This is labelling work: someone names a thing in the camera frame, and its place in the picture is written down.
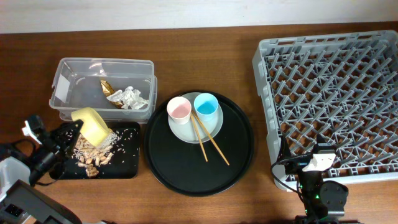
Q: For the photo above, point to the yellow bowl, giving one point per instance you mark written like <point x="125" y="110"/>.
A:
<point x="94" y="129"/>

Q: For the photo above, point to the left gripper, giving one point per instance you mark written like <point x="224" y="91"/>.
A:
<point x="47" y="140"/>

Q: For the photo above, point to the food scraps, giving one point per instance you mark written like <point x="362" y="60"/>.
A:
<point x="90" y="156"/>

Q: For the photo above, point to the grey dishwasher rack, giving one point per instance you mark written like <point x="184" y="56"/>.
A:
<point x="342" y="86"/>

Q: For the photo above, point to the grey plate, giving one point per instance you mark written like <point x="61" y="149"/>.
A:
<point x="186" y="132"/>

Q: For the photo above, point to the clear plastic bin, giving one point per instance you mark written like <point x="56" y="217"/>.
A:
<point x="76" y="85"/>

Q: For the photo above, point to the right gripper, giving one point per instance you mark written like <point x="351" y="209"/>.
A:
<point x="295" y="164"/>

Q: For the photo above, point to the gold foil wrapper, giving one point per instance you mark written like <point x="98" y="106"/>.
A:
<point x="108" y="91"/>

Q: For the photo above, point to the black round tray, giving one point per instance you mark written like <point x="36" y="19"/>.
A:
<point x="181" y="166"/>

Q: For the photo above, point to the pink cup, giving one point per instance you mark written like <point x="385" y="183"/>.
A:
<point x="179" y="109"/>

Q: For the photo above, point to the wooden chopstick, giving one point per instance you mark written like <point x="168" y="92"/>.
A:
<point x="210" y="137"/>
<point x="198" y="136"/>

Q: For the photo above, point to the black rectangular tray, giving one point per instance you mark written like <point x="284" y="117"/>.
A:
<point x="123" y="164"/>

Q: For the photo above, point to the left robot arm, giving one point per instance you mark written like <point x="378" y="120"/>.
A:
<point x="20" y="200"/>

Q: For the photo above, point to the white tissue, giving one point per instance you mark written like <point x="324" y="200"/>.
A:
<point x="130" y="98"/>

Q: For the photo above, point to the blue cup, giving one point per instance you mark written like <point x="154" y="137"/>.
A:
<point x="206" y="105"/>

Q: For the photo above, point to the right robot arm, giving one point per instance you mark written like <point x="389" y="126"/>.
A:
<point x="323" y="201"/>

